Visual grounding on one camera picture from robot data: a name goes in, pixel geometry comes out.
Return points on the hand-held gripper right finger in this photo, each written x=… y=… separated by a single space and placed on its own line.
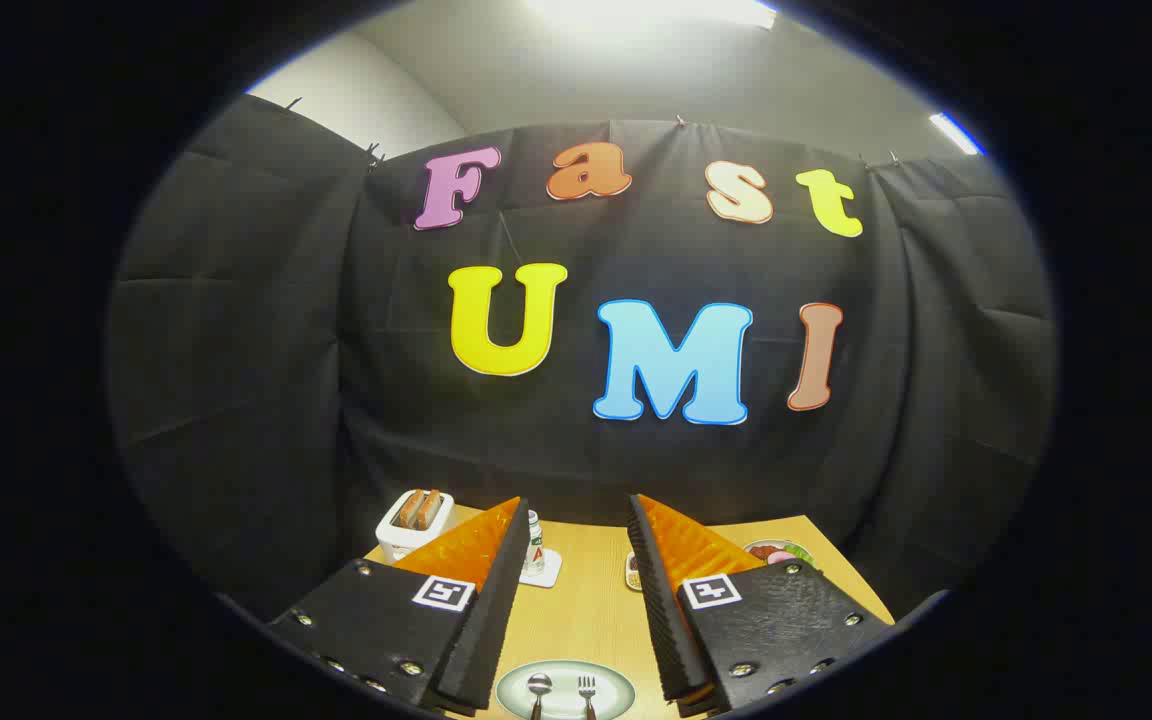
x=661 y=610

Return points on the pale green plate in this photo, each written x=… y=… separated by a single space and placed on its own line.
x=563 y=690

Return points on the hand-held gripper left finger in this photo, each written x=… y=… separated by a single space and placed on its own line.
x=491 y=620

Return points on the small clear drink bottle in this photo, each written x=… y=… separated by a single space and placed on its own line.
x=535 y=552

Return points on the white divided dish with beans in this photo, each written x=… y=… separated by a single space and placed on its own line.
x=633 y=572

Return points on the brown bread slice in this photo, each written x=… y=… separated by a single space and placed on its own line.
x=410 y=508
x=430 y=506

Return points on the white square coaster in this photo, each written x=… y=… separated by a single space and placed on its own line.
x=551 y=570

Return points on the ceiling light panel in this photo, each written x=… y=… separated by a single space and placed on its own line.
x=656 y=10
x=956 y=133

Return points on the white toaster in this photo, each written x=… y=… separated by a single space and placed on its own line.
x=406 y=542

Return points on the white plate with food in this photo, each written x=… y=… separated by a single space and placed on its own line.
x=766 y=552

